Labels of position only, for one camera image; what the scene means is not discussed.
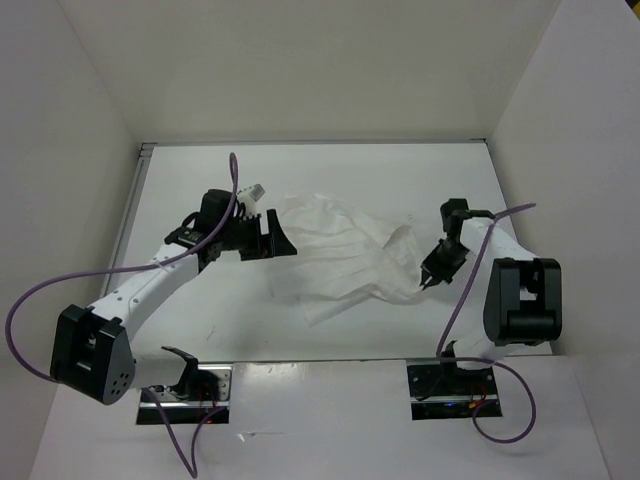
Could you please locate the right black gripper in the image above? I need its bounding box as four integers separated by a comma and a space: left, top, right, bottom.
419, 238, 470, 288

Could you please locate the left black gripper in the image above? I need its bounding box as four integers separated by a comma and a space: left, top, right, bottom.
218, 208, 296, 261

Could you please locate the white pleated skirt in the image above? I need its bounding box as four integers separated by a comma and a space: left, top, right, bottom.
267, 193, 438, 326

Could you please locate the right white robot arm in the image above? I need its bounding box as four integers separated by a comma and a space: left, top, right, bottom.
420, 198, 562, 393

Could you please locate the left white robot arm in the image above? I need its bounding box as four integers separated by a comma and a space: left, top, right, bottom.
50, 184, 297, 405

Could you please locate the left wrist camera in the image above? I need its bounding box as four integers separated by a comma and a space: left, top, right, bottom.
235, 183, 265, 218

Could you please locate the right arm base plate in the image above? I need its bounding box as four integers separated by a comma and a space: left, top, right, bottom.
406, 362, 502, 421

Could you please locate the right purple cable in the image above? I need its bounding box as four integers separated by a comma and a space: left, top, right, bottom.
434, 202, 540, 445

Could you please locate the purple cable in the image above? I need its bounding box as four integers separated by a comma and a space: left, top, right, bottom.
4, 152, 240, 479
434, 202, 540, 445

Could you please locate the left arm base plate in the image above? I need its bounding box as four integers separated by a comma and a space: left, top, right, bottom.
136, 363, 233, 426

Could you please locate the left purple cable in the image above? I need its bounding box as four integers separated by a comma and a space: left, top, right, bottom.
4, 152, 240, 479

